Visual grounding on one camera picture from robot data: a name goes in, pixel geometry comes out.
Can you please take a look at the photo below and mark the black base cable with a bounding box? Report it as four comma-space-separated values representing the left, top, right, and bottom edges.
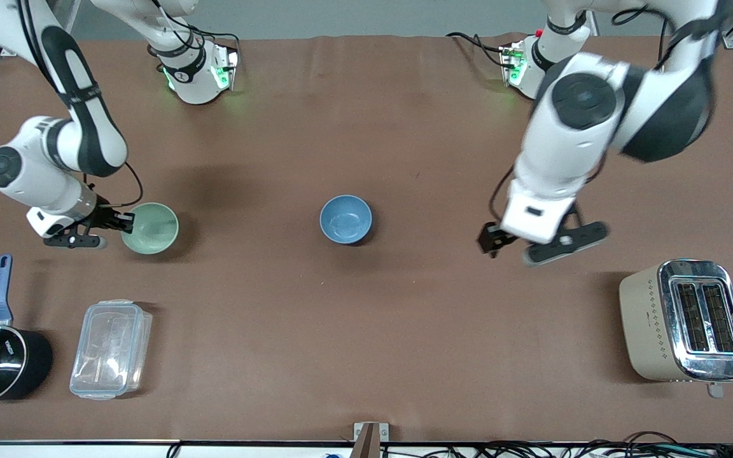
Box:
445, 31, 508, 67
148, 0, 241, 64

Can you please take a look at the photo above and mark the beige chrome toaster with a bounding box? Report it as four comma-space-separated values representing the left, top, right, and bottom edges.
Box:
618, 258, 733, 399

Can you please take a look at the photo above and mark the black right base cable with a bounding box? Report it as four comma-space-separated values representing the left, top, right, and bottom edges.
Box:
148, 0, 241, 64

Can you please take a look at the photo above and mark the clear plastic food container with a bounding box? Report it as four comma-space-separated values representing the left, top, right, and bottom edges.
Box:
69, 300, 153, 401

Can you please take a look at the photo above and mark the black left base cable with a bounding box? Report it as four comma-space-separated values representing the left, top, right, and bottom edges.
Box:
445, 31, 508, 67

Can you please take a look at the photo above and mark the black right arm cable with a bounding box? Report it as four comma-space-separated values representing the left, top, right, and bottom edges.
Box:
94, 162, 145, 211

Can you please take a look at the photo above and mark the green bowl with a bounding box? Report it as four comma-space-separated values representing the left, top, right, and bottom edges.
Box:
120, 202, 180, 256

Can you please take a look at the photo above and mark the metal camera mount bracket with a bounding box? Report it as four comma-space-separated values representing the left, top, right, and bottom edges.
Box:
353, 422, 390, 458

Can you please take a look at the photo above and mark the black cable bundle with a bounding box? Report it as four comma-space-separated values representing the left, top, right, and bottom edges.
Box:
379, 431, 733, 458

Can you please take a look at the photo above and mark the black pot with blue handle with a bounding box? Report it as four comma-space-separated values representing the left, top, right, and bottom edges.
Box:
0, 254, 54, 405

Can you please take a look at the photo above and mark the blue bowl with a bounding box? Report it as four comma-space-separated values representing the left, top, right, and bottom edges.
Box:
319, 195, 373, 245

